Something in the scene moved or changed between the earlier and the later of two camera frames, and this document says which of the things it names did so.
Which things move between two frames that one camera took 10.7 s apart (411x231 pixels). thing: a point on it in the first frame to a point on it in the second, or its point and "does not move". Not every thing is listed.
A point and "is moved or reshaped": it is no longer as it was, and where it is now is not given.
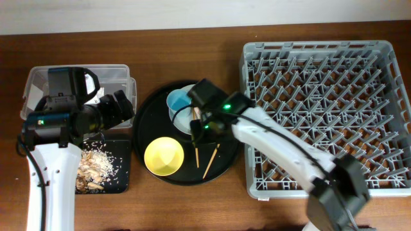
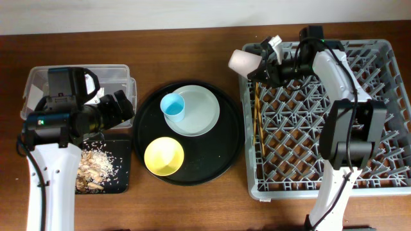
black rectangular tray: x=118 y=181 does not move
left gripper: x=113 y=108 does not move
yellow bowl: x=164 y=156 does not move
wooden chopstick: x=196 y=147 to x=255 y=110
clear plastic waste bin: x=112 y=78 does not move
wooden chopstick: x=212 y=158 is moved or reshaped
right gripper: x=200 y=131 to x=273 y=68
